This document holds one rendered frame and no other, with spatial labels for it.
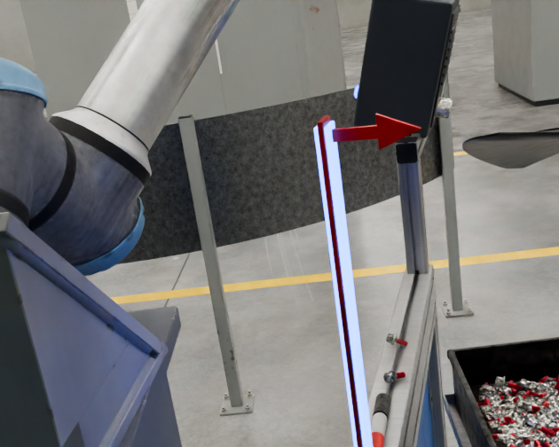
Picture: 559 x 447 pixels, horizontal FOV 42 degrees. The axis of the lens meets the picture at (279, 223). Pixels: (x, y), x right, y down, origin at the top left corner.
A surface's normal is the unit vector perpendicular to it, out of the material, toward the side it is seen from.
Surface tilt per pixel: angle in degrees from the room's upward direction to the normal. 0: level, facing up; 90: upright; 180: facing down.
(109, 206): 103
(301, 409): 0
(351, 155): 90
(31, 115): 85
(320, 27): 90
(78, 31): 90
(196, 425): 0
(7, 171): 76
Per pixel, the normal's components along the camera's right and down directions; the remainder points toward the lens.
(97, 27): -0.04, 0.31
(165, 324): -0.14, -0.94
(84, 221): 0.77, 0.40
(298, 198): 0.40, 0.23
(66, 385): 0.98, -0.10
